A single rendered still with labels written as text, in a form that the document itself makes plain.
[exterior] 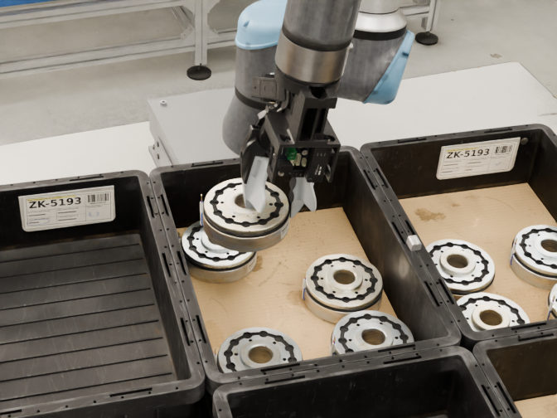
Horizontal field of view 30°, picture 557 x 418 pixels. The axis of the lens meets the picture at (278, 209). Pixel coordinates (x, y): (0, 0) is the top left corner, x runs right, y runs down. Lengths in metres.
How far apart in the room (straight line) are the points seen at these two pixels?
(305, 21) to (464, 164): 0.57
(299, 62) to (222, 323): 0.40
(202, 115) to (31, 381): 0.64
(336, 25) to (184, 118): 0.72
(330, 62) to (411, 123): 0.89
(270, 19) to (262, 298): 0.44
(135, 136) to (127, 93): 1.43
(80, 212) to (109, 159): 0.41
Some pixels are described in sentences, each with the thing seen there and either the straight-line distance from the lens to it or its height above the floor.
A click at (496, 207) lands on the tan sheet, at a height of 0.83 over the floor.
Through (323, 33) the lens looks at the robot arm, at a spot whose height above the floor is 1.26.
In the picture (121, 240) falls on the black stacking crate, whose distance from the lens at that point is 1.46.
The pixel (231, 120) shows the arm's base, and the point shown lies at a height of 0.85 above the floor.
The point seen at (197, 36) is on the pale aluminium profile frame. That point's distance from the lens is 3.31.
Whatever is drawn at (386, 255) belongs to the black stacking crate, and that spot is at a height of 0.88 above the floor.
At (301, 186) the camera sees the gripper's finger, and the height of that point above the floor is 1.03.
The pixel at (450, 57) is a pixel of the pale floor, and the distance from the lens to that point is 3.62.
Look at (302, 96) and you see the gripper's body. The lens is 1.09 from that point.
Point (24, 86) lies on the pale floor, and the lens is 3.37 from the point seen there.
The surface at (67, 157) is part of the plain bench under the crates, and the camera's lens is 1.84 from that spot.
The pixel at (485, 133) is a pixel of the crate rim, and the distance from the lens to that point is 1.55.
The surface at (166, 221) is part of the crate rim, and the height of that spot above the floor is 0.93.
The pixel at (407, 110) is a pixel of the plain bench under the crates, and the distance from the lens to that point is 2.00.
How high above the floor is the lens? 1.78
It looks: 39 degrees down
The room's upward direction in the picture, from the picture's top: 4 degrees clockwise
